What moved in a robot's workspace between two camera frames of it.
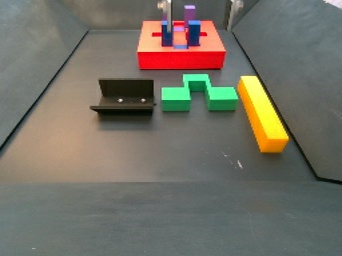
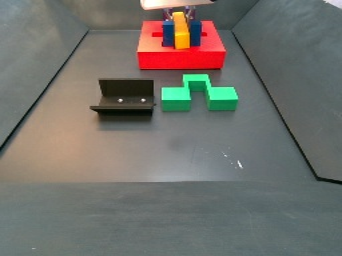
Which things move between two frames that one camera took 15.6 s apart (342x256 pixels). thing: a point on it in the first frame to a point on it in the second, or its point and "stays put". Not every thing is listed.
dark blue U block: [192, 37] stays put
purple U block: [189, 11] stays put
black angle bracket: [125, 96] stays put
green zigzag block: [175, 98] stays put
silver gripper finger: [165, 5] to [159, 4]
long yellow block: [262, 116] to [180, 30]
